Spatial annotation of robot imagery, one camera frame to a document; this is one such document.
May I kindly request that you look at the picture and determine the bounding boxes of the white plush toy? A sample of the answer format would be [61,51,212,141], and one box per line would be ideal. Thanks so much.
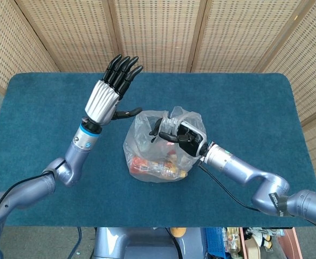
[245,227,273,249]

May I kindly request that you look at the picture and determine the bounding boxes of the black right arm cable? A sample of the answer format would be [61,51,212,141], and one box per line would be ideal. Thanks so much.
[200,161,316,235]

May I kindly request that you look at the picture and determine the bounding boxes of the blue table mat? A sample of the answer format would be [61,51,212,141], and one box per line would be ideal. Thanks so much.
[0,72,314,228]

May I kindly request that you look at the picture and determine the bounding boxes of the blue floor cable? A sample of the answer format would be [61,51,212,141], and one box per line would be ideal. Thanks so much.
[67,227,83,259]

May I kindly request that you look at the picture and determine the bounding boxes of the light wooden board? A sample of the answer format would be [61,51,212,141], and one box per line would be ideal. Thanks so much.
[244,237,261,259]

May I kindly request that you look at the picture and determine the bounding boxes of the woven bamboo folding screen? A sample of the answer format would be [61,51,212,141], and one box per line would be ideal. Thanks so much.
[0,0,316,173]

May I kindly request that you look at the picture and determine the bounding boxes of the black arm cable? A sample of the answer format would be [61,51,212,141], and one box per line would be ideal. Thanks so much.
[0,174,51,238]
[200,161,316,235]

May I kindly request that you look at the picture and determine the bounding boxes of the orange-label bottle with yellow cap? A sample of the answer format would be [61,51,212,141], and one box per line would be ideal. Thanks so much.
[130,158,188,179]

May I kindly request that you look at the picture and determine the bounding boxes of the orange round object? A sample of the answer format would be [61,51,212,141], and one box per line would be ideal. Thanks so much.
[170,227,187,238]

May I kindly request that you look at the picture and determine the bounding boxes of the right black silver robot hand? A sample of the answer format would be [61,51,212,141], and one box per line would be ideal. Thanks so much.
[149,118,210,157]

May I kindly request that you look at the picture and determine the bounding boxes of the blue plastic crate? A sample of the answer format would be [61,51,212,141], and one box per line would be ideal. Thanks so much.
[205,227,227,259]

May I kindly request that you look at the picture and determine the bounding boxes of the clear bottles with labels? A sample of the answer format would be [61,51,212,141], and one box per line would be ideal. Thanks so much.
[226,227,241,259]

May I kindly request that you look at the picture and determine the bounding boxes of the clear plastic bag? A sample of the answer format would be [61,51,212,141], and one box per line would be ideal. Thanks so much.
[122,106,207,183]

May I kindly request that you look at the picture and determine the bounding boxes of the red snack package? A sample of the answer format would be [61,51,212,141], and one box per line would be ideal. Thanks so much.
[160,142,177,158]

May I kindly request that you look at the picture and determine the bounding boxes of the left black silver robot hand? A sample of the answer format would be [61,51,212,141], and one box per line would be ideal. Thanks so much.
[84,53,144,126]

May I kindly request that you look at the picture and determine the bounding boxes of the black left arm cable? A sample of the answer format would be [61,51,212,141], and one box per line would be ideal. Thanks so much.
[0,174,51,238]

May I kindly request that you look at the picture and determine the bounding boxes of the pink box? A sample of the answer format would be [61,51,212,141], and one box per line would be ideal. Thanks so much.
[278,228,303,259]

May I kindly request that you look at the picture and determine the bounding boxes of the black base cable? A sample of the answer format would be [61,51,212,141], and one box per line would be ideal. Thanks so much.
[165,228,182,259]

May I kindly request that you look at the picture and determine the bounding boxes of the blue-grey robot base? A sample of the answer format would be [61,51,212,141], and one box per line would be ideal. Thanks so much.
[92,227,209,259]

